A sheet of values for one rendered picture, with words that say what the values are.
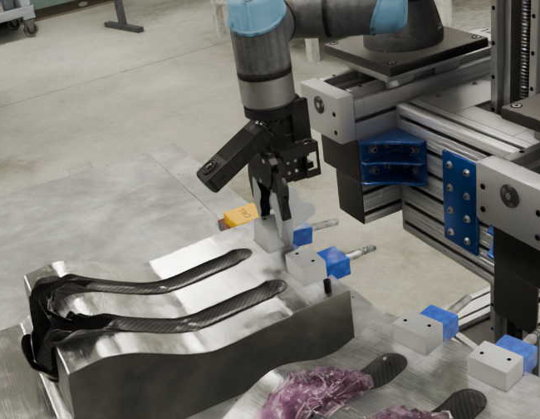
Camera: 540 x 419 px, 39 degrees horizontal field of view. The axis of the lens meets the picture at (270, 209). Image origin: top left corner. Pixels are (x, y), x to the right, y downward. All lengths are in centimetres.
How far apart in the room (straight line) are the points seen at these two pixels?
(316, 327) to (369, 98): 54
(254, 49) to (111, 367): 43
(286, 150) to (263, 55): 14
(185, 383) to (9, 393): 22
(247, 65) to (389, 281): 171
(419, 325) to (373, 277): 171
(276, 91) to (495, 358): 43
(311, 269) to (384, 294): 155
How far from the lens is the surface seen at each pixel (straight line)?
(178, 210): 150
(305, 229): 115
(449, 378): 94
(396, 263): 274
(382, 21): 108
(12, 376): 107
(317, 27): 110
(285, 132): 109
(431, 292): 259
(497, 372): 92
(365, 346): 99
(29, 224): 160
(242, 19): 101
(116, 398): 96
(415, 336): 96
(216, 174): 105
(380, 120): 145
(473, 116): 139
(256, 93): 103
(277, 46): 102
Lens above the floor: 147
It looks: 27 degrees down
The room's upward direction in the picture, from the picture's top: 8 degrees counter-clockwise
